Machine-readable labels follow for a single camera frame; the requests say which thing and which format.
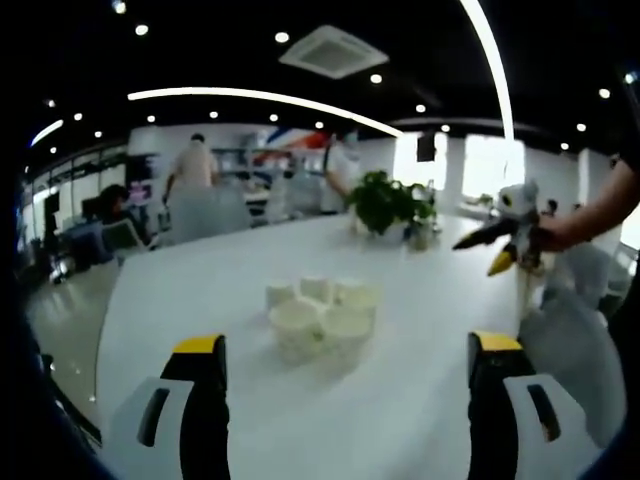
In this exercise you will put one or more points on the white table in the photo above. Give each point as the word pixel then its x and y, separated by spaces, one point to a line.
pixel 350 425

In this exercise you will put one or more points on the green potted plant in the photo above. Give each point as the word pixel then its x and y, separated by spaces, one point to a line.
pixel 385 202

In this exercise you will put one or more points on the group of round ceiling downlights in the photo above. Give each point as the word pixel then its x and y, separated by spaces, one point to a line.
pixel 281 37

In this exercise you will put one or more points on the grey office chair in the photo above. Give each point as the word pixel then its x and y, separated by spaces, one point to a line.
pixel 207 215

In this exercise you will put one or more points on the short ceiling strip light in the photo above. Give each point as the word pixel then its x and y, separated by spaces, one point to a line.
pixel 47 131

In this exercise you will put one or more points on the person's right hand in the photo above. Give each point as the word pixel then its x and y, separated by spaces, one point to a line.
pixel 562 232

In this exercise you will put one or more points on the dark wall screen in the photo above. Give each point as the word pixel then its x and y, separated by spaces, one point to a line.
pixel 425 148

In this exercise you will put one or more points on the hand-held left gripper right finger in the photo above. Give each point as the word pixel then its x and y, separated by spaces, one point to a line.
pixel 487 425

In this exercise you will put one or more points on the ceiling air vent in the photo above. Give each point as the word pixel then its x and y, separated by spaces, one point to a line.
pixel 334 52

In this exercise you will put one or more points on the white paper cup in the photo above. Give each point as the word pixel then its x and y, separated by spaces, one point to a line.
pixel 345 337
pixel 316 290
pixel 280 295
pixel 356 295
pixel 296 331

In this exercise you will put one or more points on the curved ceiling strip light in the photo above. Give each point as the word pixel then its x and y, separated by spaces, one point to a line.
pixel 280 97
pixel 492 65

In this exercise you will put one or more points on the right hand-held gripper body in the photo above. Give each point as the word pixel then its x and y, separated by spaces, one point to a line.
pixel 522 200

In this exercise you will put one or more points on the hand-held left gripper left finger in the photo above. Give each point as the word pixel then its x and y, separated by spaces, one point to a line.
pixel 202 425

